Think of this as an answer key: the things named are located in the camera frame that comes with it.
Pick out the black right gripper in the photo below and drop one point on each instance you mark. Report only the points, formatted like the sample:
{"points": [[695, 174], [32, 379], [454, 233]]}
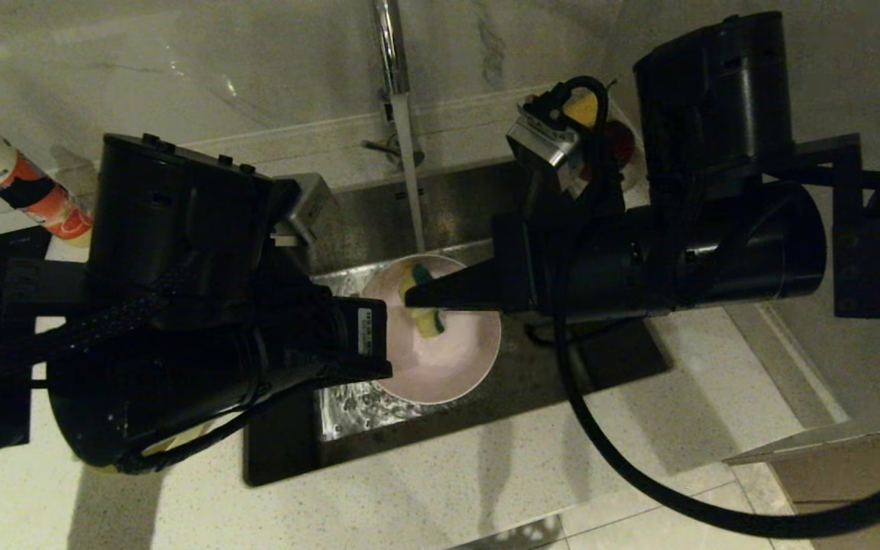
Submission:
{"points": [[715, 244]]}

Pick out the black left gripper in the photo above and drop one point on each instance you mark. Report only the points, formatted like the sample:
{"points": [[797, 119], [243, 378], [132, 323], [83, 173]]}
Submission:
{"points": [[180, 344]]}

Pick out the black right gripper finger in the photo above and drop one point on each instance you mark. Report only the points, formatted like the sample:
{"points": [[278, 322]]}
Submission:
{"points": [[463, 290]]}

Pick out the green yellow sponge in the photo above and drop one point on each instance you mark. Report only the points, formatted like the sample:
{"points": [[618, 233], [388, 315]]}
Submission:
{"points": [[428, 321]]}

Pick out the pink plastic bowl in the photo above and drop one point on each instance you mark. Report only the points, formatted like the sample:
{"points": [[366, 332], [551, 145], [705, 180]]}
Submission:
{"points": [[448, 359]]}

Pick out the chrome faucet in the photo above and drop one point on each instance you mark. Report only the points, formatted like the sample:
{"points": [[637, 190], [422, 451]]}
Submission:
{"points": [[388, 46]]}

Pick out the stainless steel sink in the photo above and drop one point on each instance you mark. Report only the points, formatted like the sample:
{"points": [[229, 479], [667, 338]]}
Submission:
{"points": [[532, 382]]}

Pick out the yellow plastic bowl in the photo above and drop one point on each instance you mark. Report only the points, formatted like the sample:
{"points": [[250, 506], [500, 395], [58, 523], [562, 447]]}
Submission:
{"points": [[180, 439]]}

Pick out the dark red apple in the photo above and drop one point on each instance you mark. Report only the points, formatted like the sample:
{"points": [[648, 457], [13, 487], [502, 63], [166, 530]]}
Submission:
{"points": [[619, 145]]}

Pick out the yellow pear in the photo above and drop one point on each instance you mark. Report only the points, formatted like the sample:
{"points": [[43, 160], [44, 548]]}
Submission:
{"points": [[581, 111]]}

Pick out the black induction cooktop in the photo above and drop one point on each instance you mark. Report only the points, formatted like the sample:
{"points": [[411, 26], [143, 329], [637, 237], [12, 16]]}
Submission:
{"points": [[4, 248]]}

